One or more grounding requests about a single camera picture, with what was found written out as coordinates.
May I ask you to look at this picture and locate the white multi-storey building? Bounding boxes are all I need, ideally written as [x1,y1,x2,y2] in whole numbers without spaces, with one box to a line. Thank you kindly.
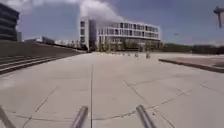
[78,16,162,52]

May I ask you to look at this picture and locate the dark glass building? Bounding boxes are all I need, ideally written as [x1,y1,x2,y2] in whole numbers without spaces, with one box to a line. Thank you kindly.
[0,2,21,42]

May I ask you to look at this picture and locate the raised planting bed with kerb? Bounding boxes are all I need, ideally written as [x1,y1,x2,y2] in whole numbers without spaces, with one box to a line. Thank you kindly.
[158,55,224,74]

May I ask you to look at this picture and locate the row of trees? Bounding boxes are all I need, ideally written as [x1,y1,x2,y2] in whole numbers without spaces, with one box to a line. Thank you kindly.
[160,42,224,56]

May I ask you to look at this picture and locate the robot's own part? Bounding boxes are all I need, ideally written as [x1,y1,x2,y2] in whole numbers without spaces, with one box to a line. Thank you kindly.
[135,104,157,128]
[69,105,89,128]

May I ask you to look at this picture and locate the wide grey stone steps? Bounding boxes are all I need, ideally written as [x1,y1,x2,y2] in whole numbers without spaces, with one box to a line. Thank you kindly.
[0,40,86,76]

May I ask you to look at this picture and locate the row of bollards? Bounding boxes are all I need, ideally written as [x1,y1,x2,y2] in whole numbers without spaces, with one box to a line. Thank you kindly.
[109,50,152,60]

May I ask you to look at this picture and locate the pale concrete slab plaza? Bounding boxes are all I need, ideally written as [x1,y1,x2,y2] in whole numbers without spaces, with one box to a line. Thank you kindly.
[0,51,224,128]

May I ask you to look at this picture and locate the low distant building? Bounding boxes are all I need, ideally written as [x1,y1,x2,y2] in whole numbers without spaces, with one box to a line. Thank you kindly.
[24,36,56,46]

